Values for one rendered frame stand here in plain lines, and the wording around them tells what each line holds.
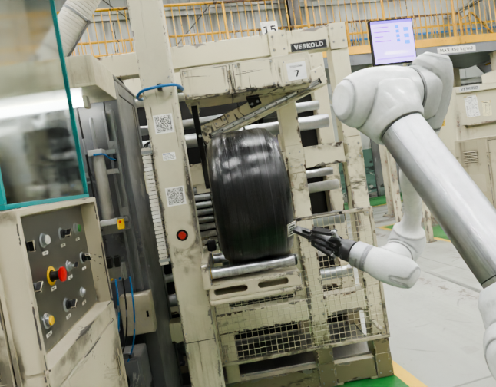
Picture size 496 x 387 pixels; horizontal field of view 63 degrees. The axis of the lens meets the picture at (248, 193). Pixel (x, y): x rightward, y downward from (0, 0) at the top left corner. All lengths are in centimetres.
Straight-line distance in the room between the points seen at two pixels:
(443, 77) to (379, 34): 453
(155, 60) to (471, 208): 127
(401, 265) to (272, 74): 106
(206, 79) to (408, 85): 114
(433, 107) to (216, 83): 111
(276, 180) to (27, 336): 89
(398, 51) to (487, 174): 192
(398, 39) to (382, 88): 477
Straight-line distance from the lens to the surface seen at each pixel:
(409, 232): 143
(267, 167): 146
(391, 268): 133
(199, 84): 194
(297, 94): 209
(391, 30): 572
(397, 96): 96
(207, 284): 157
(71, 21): 214
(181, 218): 164
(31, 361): 107
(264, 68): 196
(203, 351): 178
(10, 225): 101
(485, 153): 590
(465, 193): 87
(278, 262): 160
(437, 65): 110
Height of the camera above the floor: 127
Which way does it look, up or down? 3 degrees down
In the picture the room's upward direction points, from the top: 9 degrees counter-clockwise
